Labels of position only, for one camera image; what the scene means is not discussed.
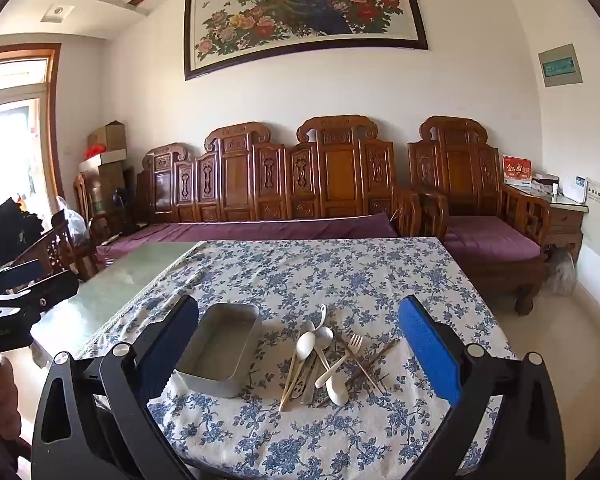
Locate white plastic soup spoon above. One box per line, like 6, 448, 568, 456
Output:
310, 340, 352, 406

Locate white desk device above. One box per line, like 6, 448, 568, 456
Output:
560, 176, 588, 203

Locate carved wooden chair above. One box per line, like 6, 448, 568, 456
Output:
10, 212, 97, 282

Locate clear plastic bag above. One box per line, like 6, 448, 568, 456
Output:
55, 195, 88, 251

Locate carved wooden sofa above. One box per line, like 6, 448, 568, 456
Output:
135, 115, 423, 241

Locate framed peacock flower painting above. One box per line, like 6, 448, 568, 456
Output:
183, 0, 429, 82

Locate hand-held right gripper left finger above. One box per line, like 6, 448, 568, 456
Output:
30, 295, 201, 480

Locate person's left hand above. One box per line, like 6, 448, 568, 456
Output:
0, 356, 23, 448

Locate wooden side table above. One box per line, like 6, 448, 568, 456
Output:
505, 182, 588, 263

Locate blue floral tablecloth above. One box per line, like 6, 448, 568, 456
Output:
75, 236, 518, 480

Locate brown chopstick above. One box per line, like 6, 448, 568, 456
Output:
336, 329, 387, 395
317, 339, 401, 407

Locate white flat box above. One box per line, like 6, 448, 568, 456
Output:
77, 149, 127, 173

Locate white plastic fork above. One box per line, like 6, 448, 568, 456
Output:
314, 334, 365, 388

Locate grey metal tin box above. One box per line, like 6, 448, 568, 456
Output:
174, 302, 263, 403

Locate purple armchair cushion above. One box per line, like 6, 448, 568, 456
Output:
444, 215, 543, 265

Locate brown cardboard box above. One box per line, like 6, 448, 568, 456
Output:
87, 120, 127, 153

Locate grey wall box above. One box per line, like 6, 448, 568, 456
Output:
537, 42, 583, 88

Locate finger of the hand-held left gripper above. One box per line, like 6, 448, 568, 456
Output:
0, 260, 48, 295
0, 270, 80, 314

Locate white plastic bag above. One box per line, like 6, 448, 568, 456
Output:
547, 250, 578, 296

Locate glass balcony door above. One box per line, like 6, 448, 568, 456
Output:
0, 45, 63, 221

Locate black cloth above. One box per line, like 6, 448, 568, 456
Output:
0, 197, 46, 268

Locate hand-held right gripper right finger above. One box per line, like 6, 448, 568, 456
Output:
397, 295, 568, 480

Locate carved wooden armchair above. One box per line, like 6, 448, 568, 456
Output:
407, 116, 551, 317

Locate purple sofa cushion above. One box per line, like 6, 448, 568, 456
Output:
96, 212, 400, 266

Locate metal spoon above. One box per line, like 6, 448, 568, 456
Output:
292, 332, 317, 406
315, 326, 337, 362

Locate black floor fan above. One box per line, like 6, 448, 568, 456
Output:
111, 186, 141, 235

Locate red gift box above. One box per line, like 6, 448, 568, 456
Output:
502, 155, 533, 183

